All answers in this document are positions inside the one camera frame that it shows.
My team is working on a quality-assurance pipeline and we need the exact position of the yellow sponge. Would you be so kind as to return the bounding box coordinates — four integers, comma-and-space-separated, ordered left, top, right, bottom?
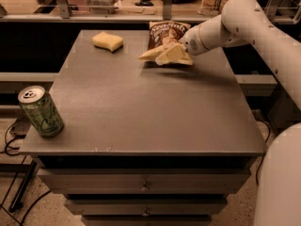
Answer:
92, 31, 123, 52

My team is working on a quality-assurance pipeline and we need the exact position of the top drawer with knob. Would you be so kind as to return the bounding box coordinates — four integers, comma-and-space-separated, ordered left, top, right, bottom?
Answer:
38, 169, 250, 195

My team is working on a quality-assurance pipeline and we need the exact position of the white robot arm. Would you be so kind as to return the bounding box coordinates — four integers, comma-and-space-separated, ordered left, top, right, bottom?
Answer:
180, 0, 301, 226

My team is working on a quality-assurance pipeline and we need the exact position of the black cable right floor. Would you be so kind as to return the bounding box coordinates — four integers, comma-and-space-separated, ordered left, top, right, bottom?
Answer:
254, 120, 272, 186

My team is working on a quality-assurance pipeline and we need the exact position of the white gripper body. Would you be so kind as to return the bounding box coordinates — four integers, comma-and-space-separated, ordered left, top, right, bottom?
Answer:
179, 25, 208, 56

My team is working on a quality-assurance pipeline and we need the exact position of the bottom drawer front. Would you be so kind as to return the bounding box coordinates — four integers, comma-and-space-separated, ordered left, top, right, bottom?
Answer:
82, 216, 211, 226

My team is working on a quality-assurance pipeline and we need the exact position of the green soda can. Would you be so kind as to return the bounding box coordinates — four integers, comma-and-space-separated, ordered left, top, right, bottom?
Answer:
18, 86, 64, 137

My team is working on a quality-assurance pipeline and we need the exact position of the middle drawer with knob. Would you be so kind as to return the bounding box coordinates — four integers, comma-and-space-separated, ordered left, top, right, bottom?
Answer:
65, 199, 228, 217

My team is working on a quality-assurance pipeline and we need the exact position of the drawer with knob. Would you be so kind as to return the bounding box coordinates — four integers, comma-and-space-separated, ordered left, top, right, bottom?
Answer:
38, 169, 250, 195
65, 199, 228, 217

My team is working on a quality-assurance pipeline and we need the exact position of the grey drawer cabinet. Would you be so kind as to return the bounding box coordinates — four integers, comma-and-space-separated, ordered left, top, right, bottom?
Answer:
18, 29, 270, 226

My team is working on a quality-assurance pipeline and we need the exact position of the brown sea salt chip bag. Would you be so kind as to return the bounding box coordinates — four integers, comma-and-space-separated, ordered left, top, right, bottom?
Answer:
139, 21, 193, 66

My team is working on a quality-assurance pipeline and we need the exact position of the black stand left floor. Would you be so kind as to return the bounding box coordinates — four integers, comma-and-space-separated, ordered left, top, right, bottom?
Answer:
0, 160, 37, 213

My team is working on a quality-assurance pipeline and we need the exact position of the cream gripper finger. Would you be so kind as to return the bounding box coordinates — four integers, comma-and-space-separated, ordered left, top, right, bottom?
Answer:
155, 44, 186, 66
163, 28, 182, 46

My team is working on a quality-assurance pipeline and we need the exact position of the metal shelf rail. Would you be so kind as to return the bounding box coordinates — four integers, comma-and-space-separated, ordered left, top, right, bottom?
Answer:
0, 0, 301, 24

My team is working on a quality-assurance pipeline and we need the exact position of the black cables left floor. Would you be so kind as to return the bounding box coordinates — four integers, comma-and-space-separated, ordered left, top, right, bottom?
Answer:
0, 116, 53, 226

